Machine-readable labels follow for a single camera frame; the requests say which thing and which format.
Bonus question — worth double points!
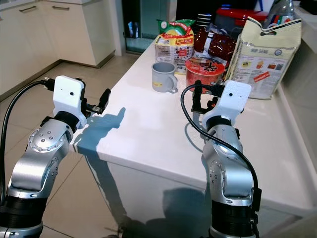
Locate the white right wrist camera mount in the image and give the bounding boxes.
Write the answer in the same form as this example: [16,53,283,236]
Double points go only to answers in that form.
[214,80,252,119]

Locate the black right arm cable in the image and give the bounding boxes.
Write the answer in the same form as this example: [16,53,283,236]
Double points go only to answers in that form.
[180,83,262,199]

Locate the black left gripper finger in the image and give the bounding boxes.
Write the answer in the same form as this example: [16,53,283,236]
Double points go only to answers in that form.
[98,88,111,114]

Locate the red lidded container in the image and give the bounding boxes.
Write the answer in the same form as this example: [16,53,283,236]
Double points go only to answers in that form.
[215,6,274,36]

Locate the cream cracker bag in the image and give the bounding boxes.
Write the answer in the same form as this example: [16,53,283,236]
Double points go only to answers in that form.
[225,17,303,100]

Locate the white kitchen cabinets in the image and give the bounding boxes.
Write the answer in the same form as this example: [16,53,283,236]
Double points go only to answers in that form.
[0,0,117,95]

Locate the green yellow snack bag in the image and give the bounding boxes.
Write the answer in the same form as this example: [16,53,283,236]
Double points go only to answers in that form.
[154,18,197,75]

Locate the dark red food packet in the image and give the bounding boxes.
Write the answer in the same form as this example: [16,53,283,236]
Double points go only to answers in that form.
[193,25,239,68]

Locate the glass door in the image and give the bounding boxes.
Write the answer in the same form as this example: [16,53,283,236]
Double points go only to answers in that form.
[123,0,170,54]

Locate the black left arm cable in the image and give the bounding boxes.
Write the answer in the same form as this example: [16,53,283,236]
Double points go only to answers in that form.
[0,77,56,199]

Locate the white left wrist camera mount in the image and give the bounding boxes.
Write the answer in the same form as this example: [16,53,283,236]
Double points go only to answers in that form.
[53,75,86,130]

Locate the red instant noodle bowl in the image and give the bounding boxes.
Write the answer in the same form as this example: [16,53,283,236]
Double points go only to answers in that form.
[185,57,225,94]

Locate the clear plastic bottle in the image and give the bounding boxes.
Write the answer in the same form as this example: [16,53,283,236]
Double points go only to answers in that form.
[263,0,306,30]

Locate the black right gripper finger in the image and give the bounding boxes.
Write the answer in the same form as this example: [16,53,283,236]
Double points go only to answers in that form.
[193,81,204,113]

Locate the grey mug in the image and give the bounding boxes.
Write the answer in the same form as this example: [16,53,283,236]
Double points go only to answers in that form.
[151,61,179,94]

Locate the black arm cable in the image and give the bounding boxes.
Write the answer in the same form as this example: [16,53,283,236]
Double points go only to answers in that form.
[180,83,262,199]
[0,77,56,199]

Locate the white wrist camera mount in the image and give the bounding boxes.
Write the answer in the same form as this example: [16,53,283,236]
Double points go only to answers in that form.
[53,75,86,130]
[214,80,252,119]

